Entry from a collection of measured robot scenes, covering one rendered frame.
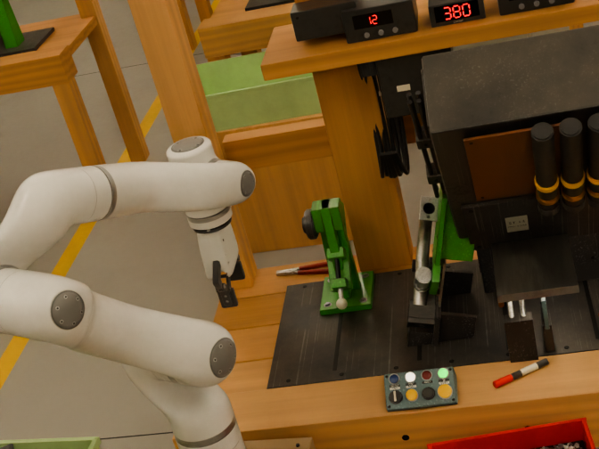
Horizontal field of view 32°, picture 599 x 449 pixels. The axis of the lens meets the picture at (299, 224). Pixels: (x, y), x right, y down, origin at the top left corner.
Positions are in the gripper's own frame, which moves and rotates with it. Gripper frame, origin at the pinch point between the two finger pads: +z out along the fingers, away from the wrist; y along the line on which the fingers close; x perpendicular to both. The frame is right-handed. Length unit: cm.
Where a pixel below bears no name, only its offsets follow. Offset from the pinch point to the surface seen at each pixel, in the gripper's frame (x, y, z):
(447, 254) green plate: 39, -29, 17
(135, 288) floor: -117, -217, 130
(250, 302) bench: -16, -58, 42
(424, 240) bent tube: 34, -42, 21
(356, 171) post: 18, -65, 12
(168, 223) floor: -114, -274, 130
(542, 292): 58, -10, 18
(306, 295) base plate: 0, -55, 40
